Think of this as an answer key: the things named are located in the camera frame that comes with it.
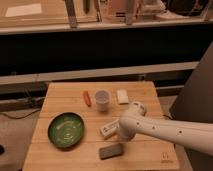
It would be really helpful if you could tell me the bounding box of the white rectangular block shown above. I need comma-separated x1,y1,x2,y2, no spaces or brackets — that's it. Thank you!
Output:
117,89,129,104

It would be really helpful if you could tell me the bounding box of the orange carrot toy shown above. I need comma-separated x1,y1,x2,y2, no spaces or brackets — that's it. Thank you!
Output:
83,91,91,107

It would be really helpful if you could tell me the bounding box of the white plastic bottle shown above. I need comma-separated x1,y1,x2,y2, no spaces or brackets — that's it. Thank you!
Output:
100,120,119,139

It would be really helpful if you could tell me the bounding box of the black floor cable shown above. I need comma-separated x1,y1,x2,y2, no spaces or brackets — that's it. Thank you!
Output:
0,96,43,121

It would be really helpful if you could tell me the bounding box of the grey metal post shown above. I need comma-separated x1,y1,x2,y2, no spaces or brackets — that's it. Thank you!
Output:
65,0,77,28

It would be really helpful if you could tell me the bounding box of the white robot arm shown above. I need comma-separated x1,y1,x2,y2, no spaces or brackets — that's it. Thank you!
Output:
117,101,213,156

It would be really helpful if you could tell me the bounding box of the green ceramic bowl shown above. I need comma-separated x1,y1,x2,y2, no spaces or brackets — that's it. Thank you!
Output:
48,112,85,149

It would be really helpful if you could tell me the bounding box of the white ceramic cup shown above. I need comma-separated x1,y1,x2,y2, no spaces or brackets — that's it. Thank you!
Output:
95,90,110,112

